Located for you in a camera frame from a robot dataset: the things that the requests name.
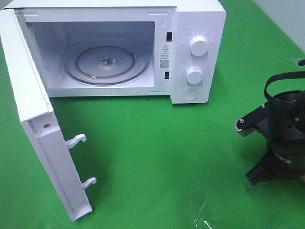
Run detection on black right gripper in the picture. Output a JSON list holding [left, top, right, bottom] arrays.
[[245, 139, 305, 186]]

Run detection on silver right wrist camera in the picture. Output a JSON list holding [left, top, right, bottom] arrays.
[[234, 120, 256, 137]]

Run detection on round white door release button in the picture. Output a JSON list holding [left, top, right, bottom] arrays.
[[183, 89, 198, 101]]

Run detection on white microwave oven body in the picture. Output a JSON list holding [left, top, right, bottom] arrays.
[[3, 0, 226, 104]]

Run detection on white microwave knob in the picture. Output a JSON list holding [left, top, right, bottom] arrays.
[[186, 67, 203, 84], [189, 36, 208, 57]]

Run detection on glass microwave turntable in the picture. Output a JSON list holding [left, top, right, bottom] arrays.
[[63, 39, 153, 86]]

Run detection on white microwave door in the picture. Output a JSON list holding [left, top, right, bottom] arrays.
[[0, 9, 96, 221]]

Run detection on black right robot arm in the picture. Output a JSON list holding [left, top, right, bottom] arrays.
[[235, 102, 305, 185]]

